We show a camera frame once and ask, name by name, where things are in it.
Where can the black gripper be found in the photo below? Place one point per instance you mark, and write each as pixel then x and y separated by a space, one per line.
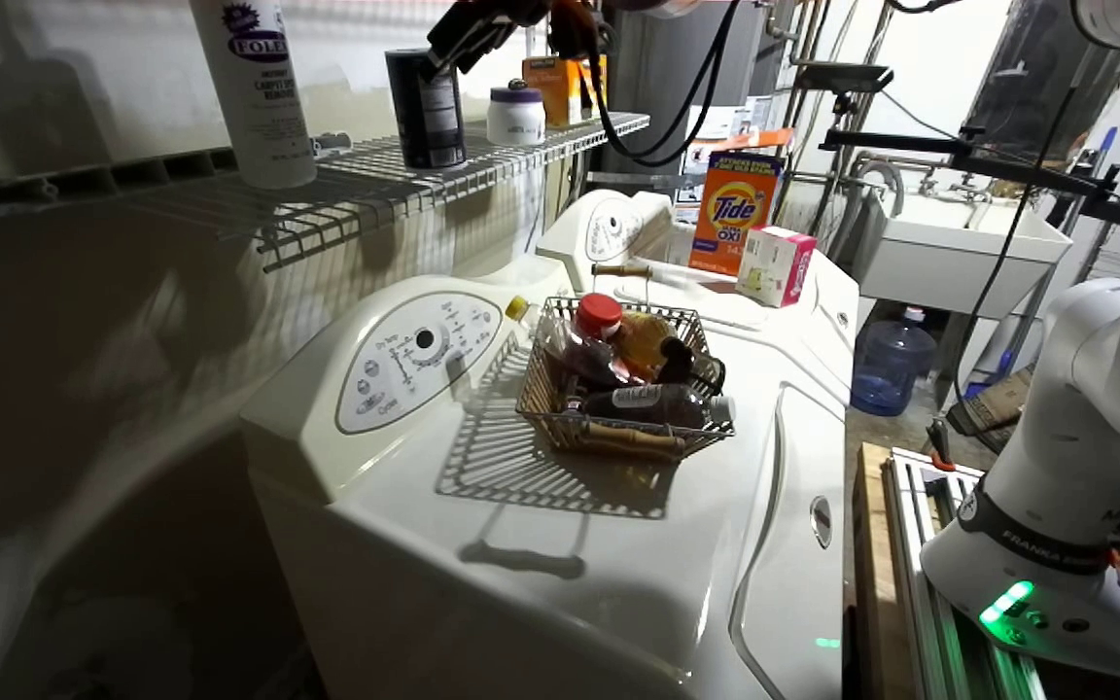
pixel 521 18

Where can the black cylindrical container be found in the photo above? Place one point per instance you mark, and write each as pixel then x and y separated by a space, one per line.
pixel 428 116

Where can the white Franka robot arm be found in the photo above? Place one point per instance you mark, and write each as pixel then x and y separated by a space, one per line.
pixel 1077 389

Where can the white jar purple lid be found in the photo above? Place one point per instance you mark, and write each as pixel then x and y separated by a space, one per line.
pixel 516 116

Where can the tall white bottle purple label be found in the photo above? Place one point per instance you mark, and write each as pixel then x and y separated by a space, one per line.
pixel 253 103

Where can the red capped bottle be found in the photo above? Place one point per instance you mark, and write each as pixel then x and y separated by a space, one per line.
pixel 599 315

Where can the orange Tide detergent box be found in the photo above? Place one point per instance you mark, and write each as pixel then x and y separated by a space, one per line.
pixel 732 216

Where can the white dryer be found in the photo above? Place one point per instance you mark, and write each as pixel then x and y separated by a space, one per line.
pixel 699 291

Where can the orange yellow bottle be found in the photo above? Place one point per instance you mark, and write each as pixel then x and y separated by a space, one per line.
pixel 644 345

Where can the oval washer control panel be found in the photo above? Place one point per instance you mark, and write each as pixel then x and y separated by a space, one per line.
pixel 377 389

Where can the white pink small box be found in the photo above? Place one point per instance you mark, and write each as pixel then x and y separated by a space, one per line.
pixel 775 264

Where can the dark glossy jar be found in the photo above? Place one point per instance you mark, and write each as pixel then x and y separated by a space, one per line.
pixel 688 367

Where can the dark brown bottle white cap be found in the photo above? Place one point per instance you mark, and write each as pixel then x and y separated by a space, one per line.
pixel 644 400

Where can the black boom stand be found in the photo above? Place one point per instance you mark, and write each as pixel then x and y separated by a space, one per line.
pixel 923 146

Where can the white utility sink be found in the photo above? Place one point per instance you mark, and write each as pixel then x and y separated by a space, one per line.
pixel 950 264

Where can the blue water jug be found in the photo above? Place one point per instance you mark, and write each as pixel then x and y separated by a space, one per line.
pixel 892 372

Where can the white washing machine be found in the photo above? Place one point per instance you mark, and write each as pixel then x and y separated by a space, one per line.
pixel 586 584

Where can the white washer lid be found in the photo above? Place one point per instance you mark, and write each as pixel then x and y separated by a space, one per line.
pixel 795 584

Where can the wooden board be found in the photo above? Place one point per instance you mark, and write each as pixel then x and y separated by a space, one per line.
pixel 874 584

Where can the aluminium frame rail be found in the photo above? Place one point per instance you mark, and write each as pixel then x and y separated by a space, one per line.
pixel 936 606

